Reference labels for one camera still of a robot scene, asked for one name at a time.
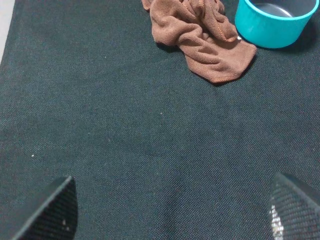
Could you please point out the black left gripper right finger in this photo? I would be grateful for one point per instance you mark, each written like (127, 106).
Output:
(294, 209)

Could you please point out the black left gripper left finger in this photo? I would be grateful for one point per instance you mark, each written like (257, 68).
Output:
(51, 215)

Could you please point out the black table cloth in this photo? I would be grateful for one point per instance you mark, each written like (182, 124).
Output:
(157, 152)

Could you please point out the brown crumpled towel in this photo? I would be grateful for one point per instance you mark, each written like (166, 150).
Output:
(209, 42)

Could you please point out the teal saucepan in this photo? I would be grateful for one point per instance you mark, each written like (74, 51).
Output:
(273, 24)

